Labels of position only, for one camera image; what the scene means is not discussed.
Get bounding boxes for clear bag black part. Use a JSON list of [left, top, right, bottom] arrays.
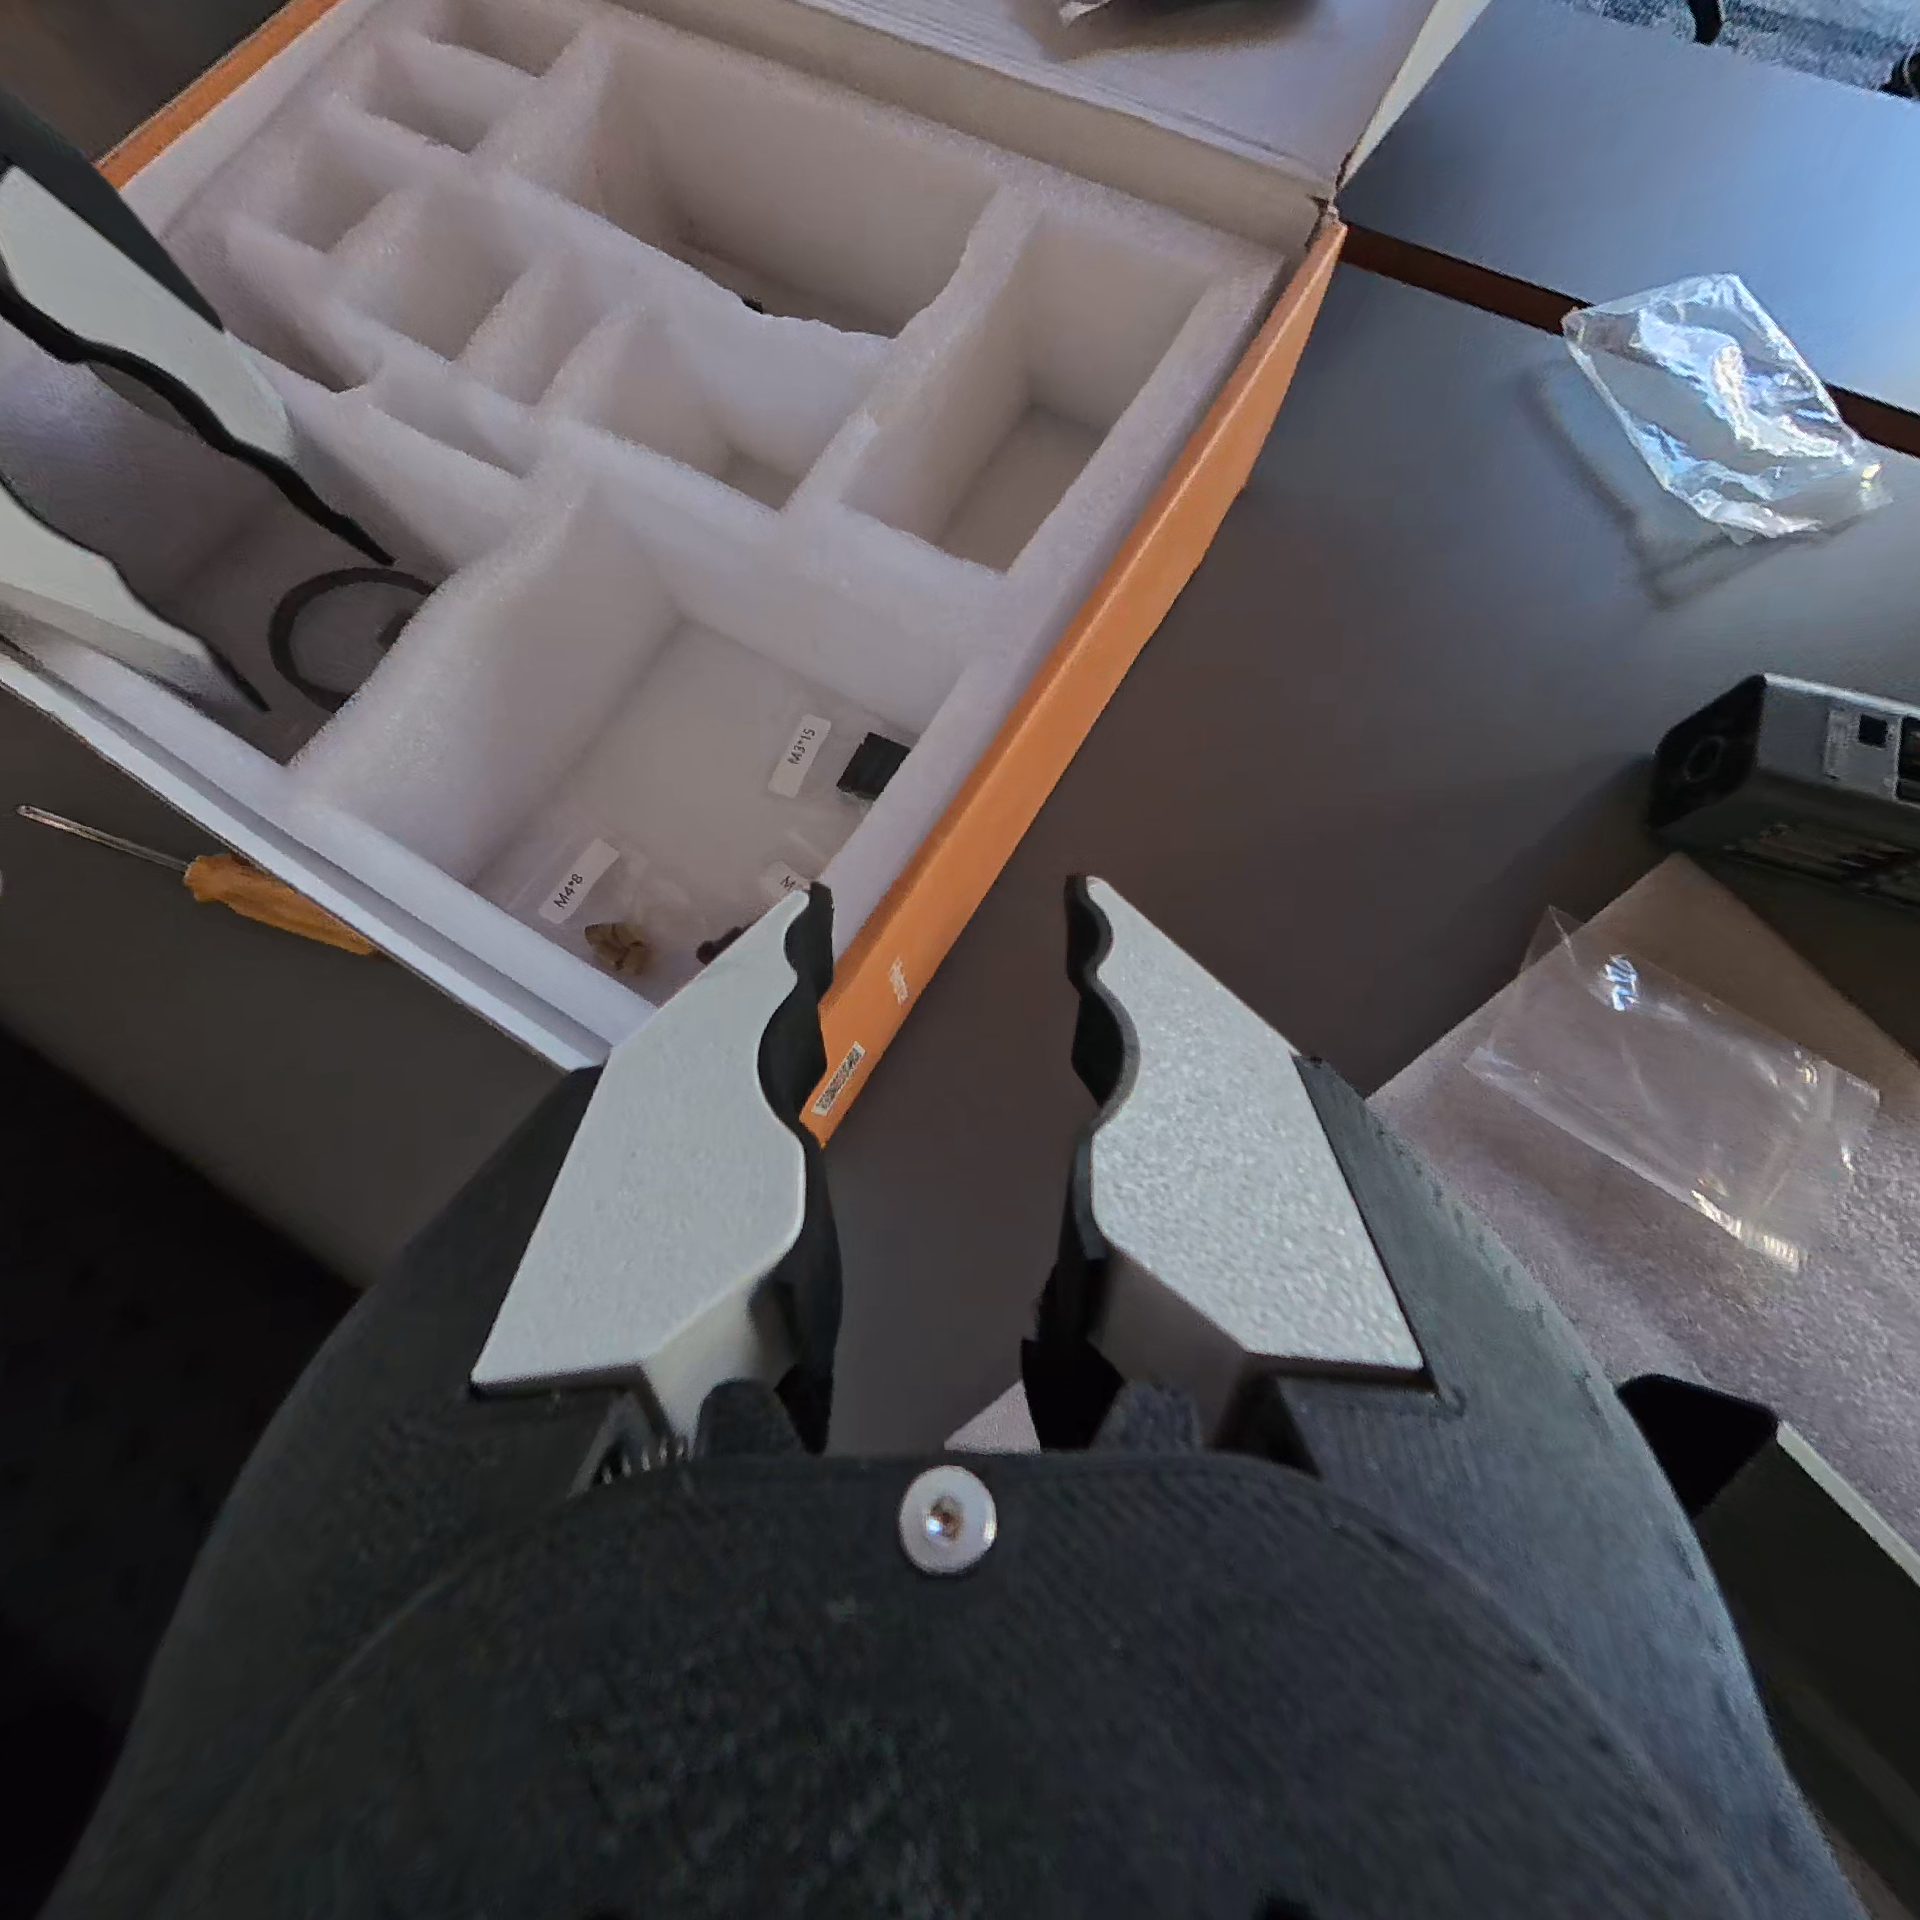
[[757, 709, 917, 811]]

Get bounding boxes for flat clear plastic bag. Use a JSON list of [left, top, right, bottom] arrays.
[[1462, 906, 1885, 1276]]

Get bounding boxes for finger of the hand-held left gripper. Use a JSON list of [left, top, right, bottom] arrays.
[[0, 162, 397, 569], [0, 475, 275, 715]]

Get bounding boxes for clear bag brass nuts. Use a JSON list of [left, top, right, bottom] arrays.
[[532, 837, 709, 980]]

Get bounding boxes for dark grey desk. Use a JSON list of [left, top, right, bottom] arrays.
[[0, 0, 1920, 1920]]

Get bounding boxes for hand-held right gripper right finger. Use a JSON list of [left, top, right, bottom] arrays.
[[1020, 874, 1427, 1452]]

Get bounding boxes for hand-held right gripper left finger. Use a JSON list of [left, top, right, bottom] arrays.
[[472, 882, 848, 1452]]

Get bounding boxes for orange white foam-lined box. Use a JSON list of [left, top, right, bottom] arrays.
[[0, 0, 1488, 1146]]

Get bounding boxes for clear bag dark screws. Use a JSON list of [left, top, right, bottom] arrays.
[[692, 860, 819, 967]]

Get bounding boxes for orange handle screwdriver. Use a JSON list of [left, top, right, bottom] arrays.
[[19, 802, 378, 961]]

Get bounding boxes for black cable loop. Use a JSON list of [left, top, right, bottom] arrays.
[[268, 565, 442, 714]]

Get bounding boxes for folded clear plastic bag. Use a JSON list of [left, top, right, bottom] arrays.
[[1559, 271, 1894, 547]]

